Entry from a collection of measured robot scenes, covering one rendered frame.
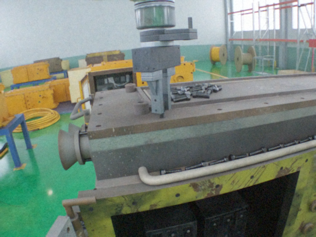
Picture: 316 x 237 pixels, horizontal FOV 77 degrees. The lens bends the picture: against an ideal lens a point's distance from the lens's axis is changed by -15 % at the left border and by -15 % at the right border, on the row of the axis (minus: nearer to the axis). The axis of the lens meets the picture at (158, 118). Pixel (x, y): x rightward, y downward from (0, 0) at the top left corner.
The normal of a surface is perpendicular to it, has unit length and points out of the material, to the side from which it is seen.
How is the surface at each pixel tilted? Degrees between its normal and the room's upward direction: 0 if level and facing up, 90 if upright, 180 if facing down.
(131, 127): 90
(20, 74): 90
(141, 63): 90
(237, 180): 90
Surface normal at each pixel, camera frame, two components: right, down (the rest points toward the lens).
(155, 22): 0.03, 0.33
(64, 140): 0.59, -0.50
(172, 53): 0.84, 0.12
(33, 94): 0.25, 0.29
